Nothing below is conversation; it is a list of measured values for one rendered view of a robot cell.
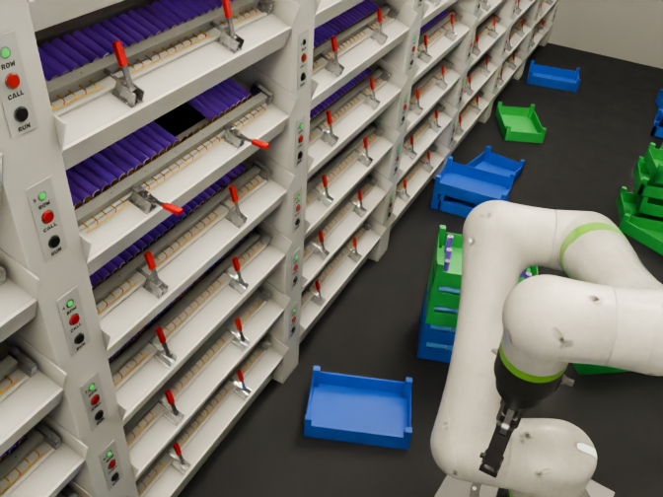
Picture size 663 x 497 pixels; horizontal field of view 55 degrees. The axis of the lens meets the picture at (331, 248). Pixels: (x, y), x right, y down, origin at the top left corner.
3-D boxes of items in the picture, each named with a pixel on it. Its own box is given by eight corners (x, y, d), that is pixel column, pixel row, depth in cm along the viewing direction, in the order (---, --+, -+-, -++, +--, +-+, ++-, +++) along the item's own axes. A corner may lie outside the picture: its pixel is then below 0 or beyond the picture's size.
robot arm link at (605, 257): (558, 288, 111) (569, 226, 108) (627, 296, 109) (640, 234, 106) (606, 385, 77) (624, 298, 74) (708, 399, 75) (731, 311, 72)
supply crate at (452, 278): (530, 258, 202) (536, 239, 197) (535, 301, 187) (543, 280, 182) (435, 244, 205) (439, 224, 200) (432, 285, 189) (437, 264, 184)
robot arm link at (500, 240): (425, 462, 128) (464, 200, 130) (507, 478, 126) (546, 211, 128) (425, 481, 115) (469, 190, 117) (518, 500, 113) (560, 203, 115)
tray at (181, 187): (283, 130, 144) (297, 98, 138) (83, 280, 101) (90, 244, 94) (213, 80, 146) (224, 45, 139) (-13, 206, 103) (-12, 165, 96)
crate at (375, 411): (408, 393, 197) (412, 377, 192) (407, 450, 181) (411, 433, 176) (312, 382, 198) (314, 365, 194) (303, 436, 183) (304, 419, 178)
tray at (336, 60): (404, 40, 194) (425, 0, 184) (304, 114, 151) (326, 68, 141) (349, 3, 196) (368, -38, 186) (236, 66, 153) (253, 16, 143)
